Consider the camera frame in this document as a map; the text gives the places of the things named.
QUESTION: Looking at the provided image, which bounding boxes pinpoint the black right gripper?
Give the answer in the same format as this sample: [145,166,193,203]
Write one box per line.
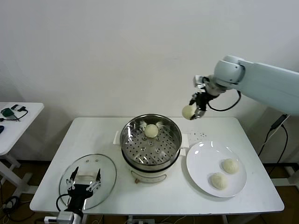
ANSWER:
[188,91,212,121]

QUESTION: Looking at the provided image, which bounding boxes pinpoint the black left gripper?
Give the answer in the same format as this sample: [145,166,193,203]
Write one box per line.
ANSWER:
[66,166,102,212]

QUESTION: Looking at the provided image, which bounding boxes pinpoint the white steamed baozi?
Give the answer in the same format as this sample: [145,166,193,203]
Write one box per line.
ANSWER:
[181,105,197,121]
[221,158,240,175]
[144,124,159,139]
[211,172,228,190]

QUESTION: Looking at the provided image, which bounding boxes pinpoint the round glass pot lid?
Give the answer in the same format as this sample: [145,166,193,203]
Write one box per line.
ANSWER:
[59,153,117,210]

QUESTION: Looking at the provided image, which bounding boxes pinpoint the perforated steel steamer basket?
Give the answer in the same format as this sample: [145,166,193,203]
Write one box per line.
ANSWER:
[120,113,183,170]

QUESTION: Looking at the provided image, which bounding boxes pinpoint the scattered dark crumbs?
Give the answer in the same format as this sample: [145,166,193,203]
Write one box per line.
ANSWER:
[188,132,207,140]

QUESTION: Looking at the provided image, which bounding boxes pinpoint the round white plate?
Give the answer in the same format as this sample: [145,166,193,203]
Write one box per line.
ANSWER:
[186,141,248,198]

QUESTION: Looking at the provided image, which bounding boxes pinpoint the white electric cooker base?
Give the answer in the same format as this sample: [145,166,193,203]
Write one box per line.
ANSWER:
[113,130,189,185]

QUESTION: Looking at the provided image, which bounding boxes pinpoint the white power strip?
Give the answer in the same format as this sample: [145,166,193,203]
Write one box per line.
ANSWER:
[128,217,156,224]

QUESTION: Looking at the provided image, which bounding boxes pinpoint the white side table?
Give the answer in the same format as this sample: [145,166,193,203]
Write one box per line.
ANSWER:
[0,102,45,199]

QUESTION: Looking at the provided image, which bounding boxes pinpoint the black power adapter brick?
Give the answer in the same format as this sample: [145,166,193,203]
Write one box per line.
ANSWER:
[271,114,288,131]

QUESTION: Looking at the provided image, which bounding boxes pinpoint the small green device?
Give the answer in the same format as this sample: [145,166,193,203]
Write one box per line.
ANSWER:
[1,107,15,117]

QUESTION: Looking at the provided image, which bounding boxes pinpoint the white equipment stand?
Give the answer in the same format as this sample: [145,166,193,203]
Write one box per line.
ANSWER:
[286,166,299,186]

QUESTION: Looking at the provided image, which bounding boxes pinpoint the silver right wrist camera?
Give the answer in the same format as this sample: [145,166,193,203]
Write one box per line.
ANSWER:
[193,75,211,89]

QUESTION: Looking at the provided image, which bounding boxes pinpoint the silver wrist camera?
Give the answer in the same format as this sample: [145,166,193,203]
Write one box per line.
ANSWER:
[193,75,211,89]
[44,211,75,224]

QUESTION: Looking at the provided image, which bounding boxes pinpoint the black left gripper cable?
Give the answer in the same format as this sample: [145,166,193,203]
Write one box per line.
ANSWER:
[56,194,72,212]

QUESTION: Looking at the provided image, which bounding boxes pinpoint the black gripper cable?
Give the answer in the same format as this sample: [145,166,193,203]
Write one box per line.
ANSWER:
[206,90,242,112]
[56,194,72,212]

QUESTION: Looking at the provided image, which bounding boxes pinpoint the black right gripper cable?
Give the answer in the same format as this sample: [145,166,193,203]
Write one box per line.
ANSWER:
[206,90,242,112]

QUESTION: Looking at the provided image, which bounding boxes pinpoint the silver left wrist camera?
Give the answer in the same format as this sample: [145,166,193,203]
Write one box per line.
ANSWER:
[44,211,75,224]

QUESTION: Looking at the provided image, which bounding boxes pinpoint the black floor cable bundle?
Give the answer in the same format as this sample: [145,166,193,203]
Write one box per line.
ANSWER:
[0,179,31,222]

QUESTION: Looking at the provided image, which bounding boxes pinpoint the thin black cable with plug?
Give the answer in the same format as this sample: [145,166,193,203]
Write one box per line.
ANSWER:
[0,106,30,122]

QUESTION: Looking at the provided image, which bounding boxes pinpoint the long black power cable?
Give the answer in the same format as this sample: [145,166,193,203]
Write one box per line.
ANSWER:
[257,114,289,175]

